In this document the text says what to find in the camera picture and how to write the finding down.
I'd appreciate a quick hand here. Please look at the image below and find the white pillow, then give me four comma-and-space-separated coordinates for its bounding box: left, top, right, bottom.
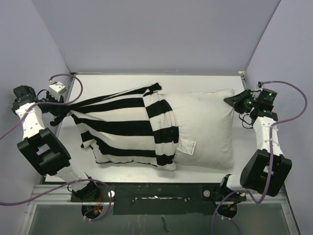
162, 89, 235, 170

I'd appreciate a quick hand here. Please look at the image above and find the black white striped pillowcase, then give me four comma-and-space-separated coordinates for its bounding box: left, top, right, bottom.
50, 83, 179, 171

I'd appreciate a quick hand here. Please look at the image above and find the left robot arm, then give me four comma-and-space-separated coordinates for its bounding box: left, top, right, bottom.
12, 82, 100, 201

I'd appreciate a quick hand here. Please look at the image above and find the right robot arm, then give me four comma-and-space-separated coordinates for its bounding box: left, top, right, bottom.
224, 88, 292, 197

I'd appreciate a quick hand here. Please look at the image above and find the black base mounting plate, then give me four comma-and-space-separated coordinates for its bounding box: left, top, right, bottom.
70, 183, 246, 216

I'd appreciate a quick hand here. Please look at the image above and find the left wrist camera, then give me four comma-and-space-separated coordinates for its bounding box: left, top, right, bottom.
48, 81, 67, 101

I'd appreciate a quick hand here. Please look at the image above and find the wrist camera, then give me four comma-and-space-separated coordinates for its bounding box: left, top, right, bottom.
256, 81, 275, 93
48, 81, 67, 101

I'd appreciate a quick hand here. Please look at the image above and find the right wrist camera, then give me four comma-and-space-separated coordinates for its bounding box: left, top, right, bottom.
256, 81, 275, 93

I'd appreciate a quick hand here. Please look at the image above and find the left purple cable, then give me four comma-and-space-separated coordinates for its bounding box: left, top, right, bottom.
0, 73, 115, 222

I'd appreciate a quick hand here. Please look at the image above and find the purple cable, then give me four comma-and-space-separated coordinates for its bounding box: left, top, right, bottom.
211, 79, 309, 235
0, 73, 115, 222

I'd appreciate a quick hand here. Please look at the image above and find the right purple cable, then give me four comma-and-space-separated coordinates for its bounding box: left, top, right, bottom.
211, 79, 309, 235

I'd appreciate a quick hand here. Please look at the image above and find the aluminium frame rail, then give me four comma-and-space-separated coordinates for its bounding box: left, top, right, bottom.
28, 185, 72, 205

